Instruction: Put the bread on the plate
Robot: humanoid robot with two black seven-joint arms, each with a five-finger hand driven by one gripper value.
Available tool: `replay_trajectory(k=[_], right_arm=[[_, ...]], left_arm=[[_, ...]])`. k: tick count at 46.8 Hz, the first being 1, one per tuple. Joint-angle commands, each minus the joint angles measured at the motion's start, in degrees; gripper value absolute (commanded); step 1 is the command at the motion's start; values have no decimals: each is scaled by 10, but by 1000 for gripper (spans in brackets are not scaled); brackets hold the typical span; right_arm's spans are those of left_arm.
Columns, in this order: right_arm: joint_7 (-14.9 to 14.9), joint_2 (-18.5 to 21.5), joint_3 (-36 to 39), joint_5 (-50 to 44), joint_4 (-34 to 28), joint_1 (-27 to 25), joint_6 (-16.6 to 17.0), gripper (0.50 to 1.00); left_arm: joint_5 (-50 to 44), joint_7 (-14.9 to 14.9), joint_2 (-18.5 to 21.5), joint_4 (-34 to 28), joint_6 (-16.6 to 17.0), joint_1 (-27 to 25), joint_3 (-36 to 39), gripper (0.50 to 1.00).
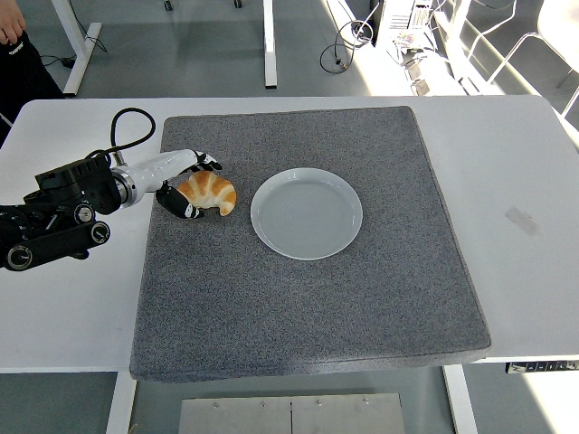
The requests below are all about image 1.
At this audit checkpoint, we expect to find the person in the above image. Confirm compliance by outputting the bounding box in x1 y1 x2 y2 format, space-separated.
0 0 65 148

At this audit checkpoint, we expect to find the black floor cable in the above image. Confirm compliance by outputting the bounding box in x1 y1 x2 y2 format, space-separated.
319 20 376 73

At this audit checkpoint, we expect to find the white desk leg with foot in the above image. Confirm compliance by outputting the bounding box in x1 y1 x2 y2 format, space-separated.
261 0 279 89
51 0 103 98

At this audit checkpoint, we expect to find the grey felt mat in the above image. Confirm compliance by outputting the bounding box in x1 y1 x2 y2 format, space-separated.
129 105 493 383

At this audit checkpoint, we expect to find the clear tape patch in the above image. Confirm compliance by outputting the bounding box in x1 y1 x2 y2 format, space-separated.
505 206 541 239

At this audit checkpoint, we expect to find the black table control panel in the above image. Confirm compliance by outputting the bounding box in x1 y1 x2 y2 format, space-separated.
505 360 579 374

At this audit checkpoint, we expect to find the grey metal plate with screws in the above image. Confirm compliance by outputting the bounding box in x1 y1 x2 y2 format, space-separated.
177 392 406 434

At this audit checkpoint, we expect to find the pale grey round plate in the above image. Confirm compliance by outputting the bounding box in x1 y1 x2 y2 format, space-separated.
250 167 365 262

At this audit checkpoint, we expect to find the person's hand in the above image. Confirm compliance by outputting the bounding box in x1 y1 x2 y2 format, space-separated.
0 0 27 46

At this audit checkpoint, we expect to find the white wire-frame chair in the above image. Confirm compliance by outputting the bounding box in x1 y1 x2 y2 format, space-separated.
465 0 579 118

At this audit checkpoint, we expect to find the white power strip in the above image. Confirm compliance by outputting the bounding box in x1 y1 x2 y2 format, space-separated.
402 49 480 96

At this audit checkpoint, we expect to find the white computer tower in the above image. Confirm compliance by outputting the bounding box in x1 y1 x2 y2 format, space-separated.
375 0 436 49

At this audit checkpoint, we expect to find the black power adapter cable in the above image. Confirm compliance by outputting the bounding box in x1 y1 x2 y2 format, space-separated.
38 52 79 70

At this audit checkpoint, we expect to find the golden croissant bread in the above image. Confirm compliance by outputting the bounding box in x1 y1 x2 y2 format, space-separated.
176 169 238 217

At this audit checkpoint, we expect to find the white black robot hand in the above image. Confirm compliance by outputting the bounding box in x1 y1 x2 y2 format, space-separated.
133 148 223 222

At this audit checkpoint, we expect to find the white table leg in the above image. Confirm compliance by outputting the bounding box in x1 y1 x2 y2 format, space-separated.
442 363 479 434
106 371 137 434

